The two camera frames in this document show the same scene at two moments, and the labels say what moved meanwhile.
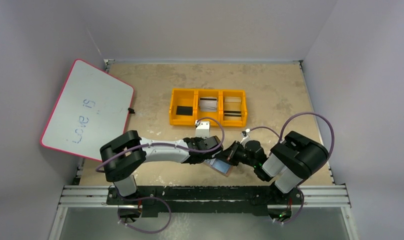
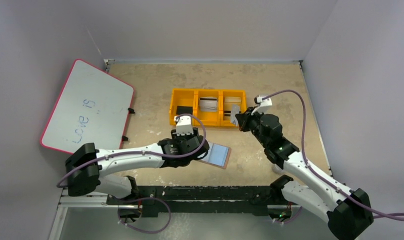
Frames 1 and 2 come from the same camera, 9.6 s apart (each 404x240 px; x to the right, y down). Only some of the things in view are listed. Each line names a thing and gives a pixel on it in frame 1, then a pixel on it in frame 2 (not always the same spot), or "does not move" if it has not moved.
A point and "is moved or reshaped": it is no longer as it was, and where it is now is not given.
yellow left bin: x=182 y=97 does not move
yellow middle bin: x=208 y=104 does not move
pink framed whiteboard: x=92 y=109 does not move
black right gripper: x=235 y=150 → x=246 y=120
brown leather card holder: x=221 y=166 is moved or reshaped
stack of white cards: x=208 y=104 does not move
